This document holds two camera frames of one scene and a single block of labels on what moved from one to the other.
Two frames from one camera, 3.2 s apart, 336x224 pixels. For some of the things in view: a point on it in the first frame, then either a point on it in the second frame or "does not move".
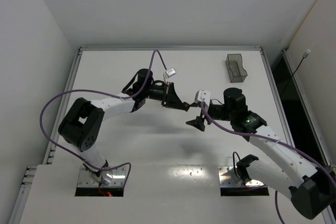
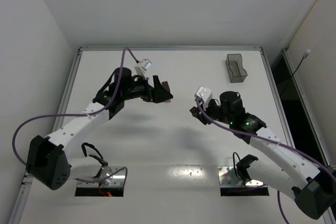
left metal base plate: (115, 177) does not move
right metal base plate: (227, 178) does not move
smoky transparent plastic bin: (234, 63) does not move
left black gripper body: (167, 95) -> (152, 93)
